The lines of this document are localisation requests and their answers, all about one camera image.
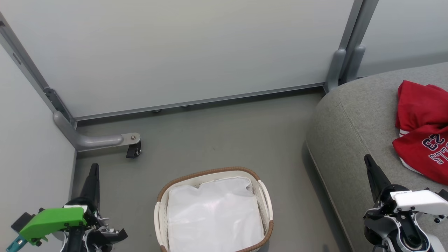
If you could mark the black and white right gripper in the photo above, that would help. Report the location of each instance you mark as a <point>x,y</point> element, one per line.
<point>416,201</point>

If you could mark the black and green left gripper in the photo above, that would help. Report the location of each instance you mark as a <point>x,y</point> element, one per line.
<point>52,220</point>

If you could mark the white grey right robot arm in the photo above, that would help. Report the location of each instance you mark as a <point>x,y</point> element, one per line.
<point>413,244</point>

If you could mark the white basket with brown rim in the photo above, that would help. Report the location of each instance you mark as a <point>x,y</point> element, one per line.
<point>266,201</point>

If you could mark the white plastic basket liner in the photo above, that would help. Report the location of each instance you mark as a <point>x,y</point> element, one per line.
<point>213,217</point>

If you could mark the grey metal partition support leg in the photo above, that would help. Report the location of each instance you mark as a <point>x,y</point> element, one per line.
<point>91,141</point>

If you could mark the black caster wheel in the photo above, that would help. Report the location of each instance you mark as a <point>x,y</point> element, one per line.
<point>133,151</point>

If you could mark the grey fabric sofa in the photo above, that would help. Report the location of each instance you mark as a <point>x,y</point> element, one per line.
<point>357,122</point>

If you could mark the grey partition hinge bracket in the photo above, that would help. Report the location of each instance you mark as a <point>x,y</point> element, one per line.
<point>57,103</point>

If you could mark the grey partition post foot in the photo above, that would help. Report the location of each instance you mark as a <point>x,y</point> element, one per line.
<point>355,63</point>
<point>335,68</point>

